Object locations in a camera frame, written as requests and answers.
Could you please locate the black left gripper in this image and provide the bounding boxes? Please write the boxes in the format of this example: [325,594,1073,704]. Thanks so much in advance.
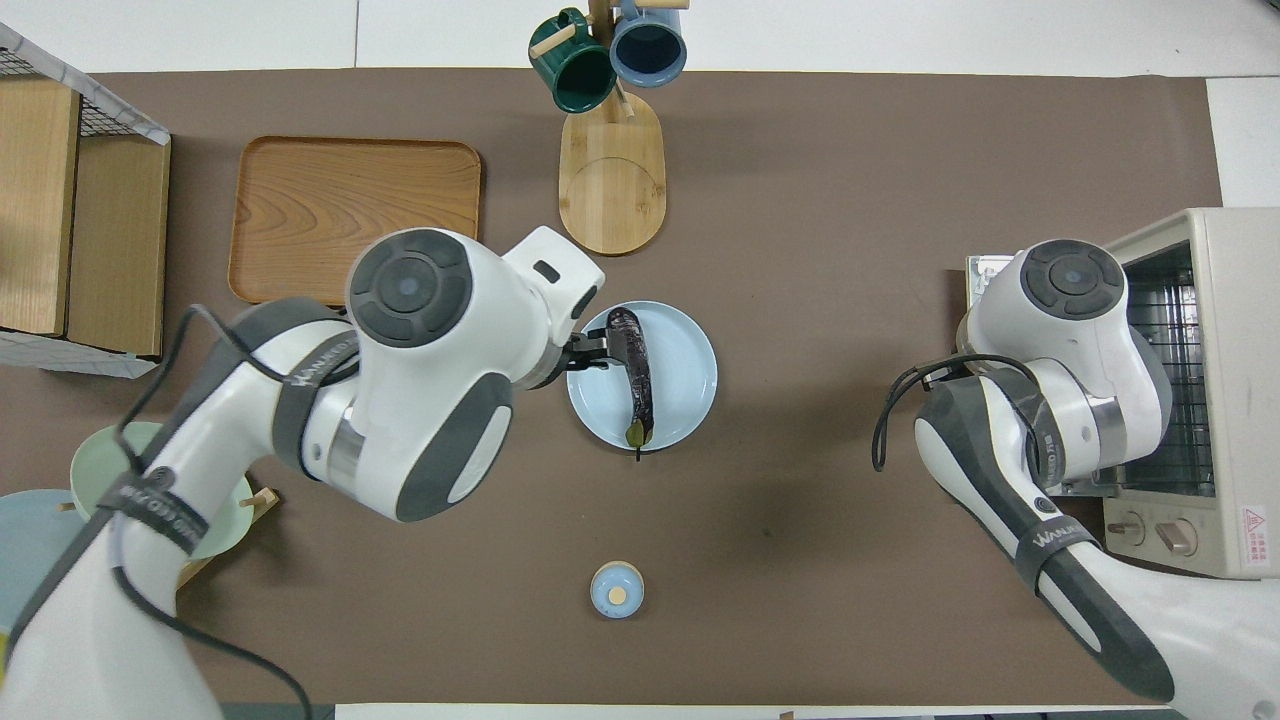
[548,334,615,375]

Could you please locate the dark purple eggplant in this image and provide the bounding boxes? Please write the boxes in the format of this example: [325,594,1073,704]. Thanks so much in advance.
[605,307,657,463]

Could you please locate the light blue ribbed plate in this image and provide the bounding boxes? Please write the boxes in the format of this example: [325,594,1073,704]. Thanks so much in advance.
[566,300,719,454]

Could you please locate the beige toaster oven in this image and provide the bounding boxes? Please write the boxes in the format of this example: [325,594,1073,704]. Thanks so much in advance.
[1100,207,1280,580]

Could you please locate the wooden mug tree stand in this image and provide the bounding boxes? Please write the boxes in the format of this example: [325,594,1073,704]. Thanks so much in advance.
[558,0,691,257]

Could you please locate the small blue lidded jar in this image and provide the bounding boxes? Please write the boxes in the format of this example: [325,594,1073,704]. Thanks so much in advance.
[590,561,646,620]

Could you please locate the brown table mat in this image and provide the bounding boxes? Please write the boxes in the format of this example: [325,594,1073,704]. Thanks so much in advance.
[0,68,1276,707]

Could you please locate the dark green mug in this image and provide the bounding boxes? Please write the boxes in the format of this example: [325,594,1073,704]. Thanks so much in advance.
[528,8,618,114]

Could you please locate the blue grey mug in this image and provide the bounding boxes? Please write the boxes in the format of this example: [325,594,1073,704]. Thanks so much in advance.
[609,0,689,89]

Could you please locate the wooden serving tray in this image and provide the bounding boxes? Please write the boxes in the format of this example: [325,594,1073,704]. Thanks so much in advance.
[228,135,483,307]

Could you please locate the wooden plate rack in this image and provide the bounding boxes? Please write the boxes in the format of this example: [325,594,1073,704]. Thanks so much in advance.
[55,486,280,593]

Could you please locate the pale green plate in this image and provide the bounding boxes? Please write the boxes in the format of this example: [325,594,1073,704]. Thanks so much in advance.
[70,421,256,562]

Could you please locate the light blue racked plate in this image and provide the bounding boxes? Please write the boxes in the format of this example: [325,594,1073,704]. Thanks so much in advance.
[0,488,86,633]

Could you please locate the red warning sticker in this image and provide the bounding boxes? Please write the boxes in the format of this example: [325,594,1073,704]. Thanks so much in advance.
[1239,505,1269,572]

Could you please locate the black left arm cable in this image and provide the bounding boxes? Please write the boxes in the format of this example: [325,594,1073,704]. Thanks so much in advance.
[0,304,317,720]

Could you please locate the wooden shelf with wire mesh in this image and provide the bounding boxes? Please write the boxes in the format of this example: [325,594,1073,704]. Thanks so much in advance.
[0,22,172,380]

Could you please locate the wire oven rack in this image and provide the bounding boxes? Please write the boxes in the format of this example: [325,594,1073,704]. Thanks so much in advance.
[1125,244,1217,493]

